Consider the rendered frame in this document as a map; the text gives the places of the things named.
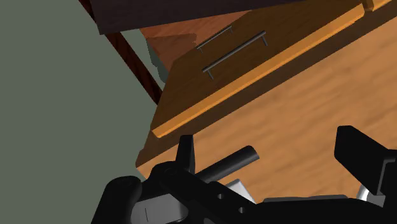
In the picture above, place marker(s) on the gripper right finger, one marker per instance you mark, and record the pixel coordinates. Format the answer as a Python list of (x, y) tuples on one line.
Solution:
[(359, 155)]

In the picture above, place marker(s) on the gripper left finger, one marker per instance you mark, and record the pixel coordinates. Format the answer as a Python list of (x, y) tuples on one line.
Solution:
[(198, 189)]

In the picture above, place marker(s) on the black cylinder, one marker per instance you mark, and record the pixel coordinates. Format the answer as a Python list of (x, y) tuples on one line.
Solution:
[(233, 162)]

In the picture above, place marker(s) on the wooden chest of drawers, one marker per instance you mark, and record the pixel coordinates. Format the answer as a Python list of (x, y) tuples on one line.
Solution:
[(310, 108)]

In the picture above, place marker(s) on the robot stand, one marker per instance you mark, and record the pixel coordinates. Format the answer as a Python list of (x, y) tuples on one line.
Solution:
[(173, 12)]

